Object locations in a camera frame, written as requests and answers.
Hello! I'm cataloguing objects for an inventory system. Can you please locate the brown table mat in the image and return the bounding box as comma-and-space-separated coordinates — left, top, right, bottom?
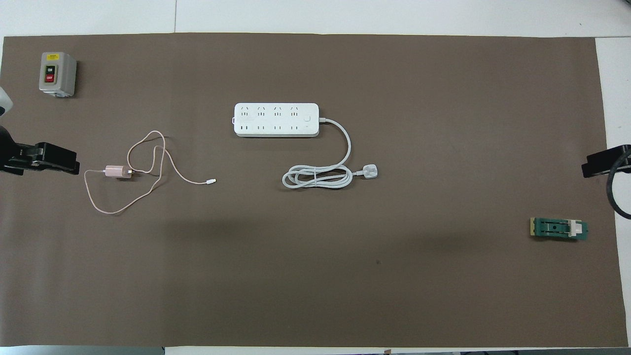
0, 33, 629, 348

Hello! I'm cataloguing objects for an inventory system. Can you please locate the grey on-off switch box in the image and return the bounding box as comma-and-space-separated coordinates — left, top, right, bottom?
39, 52, 77, 97

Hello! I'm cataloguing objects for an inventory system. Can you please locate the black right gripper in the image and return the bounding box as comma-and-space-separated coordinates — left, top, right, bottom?
582, 144, 631, 178

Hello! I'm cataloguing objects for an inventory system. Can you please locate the pink charging cable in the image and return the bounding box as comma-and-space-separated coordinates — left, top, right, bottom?
84, 130, 217, 215

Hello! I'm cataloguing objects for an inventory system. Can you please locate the pink charger adapter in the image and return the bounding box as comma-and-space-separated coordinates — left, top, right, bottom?
105, 164, 134, 180

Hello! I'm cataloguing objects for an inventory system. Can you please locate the green knife switch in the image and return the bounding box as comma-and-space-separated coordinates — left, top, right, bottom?
530, 217, 590, 242

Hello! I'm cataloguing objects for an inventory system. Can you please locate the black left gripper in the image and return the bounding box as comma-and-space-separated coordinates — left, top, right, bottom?
0, 126, 80, 174

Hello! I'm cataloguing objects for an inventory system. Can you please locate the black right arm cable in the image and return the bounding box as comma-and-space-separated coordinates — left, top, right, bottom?
608, 148, 631, 220

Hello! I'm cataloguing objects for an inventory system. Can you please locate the white power strip with cord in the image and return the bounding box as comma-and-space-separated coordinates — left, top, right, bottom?
233, 102, 379, 190

